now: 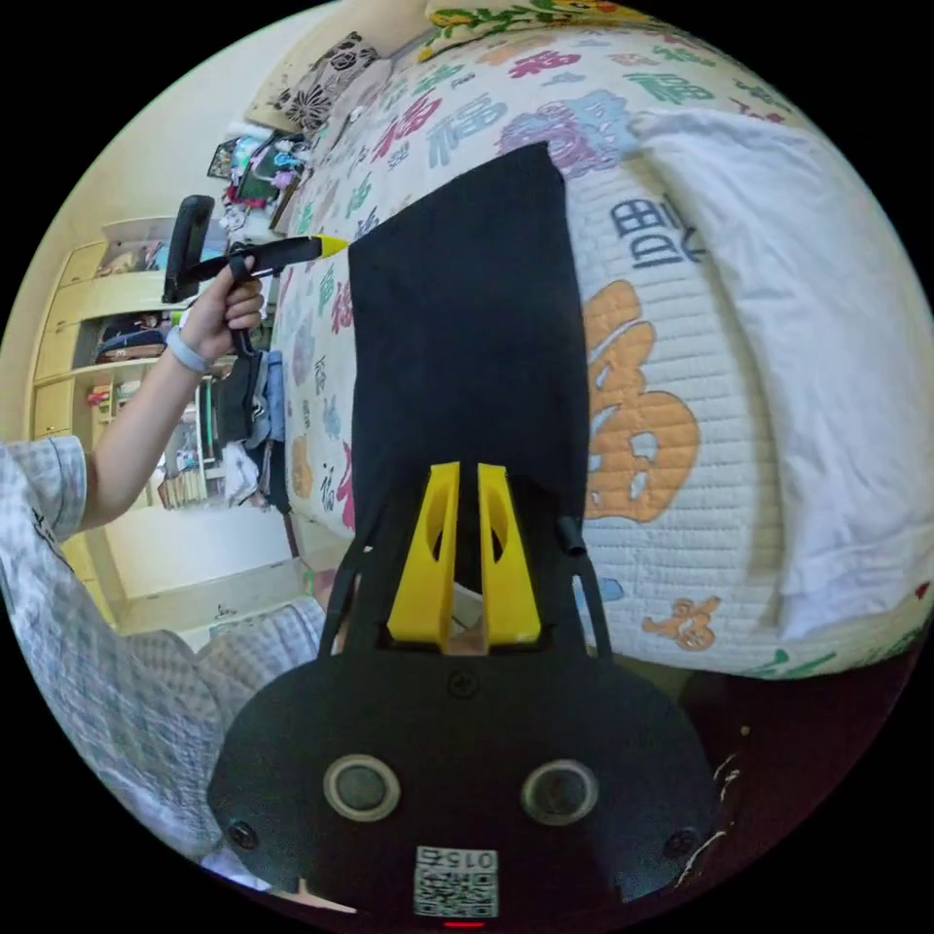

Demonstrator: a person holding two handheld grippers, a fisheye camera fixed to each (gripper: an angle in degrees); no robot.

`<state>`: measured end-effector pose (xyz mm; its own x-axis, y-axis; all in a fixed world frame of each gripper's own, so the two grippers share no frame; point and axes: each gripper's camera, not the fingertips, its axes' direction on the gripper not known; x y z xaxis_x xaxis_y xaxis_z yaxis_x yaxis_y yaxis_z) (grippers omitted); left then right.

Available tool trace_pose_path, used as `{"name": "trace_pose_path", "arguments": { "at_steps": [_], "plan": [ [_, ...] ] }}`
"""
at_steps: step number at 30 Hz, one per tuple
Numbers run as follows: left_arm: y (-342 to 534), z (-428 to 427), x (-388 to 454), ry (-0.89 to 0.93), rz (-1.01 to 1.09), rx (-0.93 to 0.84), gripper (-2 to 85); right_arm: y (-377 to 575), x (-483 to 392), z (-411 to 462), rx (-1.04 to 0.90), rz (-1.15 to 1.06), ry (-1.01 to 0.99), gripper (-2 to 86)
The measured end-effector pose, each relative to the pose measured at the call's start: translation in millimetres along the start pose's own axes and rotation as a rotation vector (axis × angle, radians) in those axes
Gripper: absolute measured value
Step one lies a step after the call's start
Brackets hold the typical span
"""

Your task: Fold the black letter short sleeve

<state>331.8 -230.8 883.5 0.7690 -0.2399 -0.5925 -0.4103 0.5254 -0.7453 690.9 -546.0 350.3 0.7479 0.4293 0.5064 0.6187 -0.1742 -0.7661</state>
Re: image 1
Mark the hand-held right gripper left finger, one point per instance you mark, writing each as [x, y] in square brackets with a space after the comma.
[427, 576]

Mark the bed with printed quilt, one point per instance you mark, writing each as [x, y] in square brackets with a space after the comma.
[657, 409]

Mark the black and beige patterned cushion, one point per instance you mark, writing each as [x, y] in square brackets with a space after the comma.
[321, 80]

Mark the person's left forearm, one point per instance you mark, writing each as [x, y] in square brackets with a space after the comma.
[135, 430]

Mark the floral yellow green pillow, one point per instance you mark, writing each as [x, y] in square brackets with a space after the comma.
[511, 18]

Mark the shelf with small items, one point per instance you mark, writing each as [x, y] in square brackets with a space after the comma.
[255, 175]

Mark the pile of clothes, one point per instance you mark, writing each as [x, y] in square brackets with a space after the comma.
[244, 416]

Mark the light wooden shelf cupboard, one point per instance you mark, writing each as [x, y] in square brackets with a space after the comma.
[73, 328]

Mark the person's left hand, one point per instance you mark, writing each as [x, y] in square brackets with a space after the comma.
[222, 314]

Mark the person's body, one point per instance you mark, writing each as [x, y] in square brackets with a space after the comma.
[109, 693]

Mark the white cloth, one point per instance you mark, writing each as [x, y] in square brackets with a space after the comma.
[803, 350]

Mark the black short sleeve shirt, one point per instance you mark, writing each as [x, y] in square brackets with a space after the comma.
[467, 328]

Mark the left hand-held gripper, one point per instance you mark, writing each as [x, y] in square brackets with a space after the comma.
[281, 252]

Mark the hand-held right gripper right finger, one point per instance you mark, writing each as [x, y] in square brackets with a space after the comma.
[511, 584]

